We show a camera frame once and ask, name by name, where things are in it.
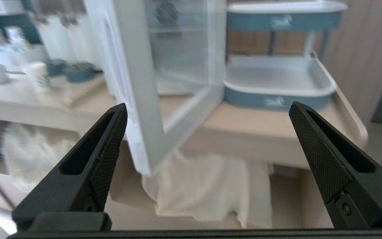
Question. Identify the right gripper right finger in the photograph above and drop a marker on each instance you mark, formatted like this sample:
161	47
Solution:
323	159

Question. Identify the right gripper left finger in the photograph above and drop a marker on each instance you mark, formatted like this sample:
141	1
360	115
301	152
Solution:
106	156

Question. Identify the white mini fridge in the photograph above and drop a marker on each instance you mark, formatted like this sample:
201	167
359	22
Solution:
186	56

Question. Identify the blue bowl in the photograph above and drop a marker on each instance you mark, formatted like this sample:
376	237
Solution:
78	72

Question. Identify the cream cloth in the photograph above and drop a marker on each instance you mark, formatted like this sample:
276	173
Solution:
207	189

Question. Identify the blue and white tiered rack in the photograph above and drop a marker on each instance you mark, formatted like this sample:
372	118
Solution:
277	63

